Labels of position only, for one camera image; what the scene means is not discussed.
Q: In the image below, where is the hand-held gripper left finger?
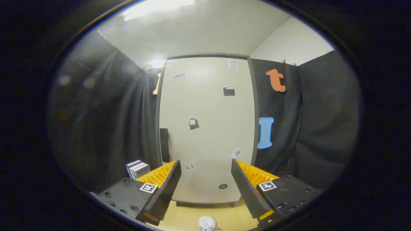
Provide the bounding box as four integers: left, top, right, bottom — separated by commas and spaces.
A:
90, 159, 182, 226

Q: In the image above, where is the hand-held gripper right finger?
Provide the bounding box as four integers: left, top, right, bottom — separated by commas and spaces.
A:
231, 158, 322, 222

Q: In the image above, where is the black door handle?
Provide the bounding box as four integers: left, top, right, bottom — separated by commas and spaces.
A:
160, 128, 171, 163

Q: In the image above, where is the white striped canvas shoe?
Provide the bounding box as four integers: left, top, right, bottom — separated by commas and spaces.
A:
198, 216, 216, 231

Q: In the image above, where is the cream shoe cabinet door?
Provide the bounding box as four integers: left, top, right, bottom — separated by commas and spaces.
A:
159, 57, 256, 204

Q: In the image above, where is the grey shoe cabinet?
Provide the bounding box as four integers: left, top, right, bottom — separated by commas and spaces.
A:
155, 53, 260, 208

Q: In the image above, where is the grey boxed book set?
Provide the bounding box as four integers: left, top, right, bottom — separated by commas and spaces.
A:
125, 160, 151, 179

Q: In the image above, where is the black backdrop cloth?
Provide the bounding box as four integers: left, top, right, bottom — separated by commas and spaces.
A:
48, 30, 360, 193

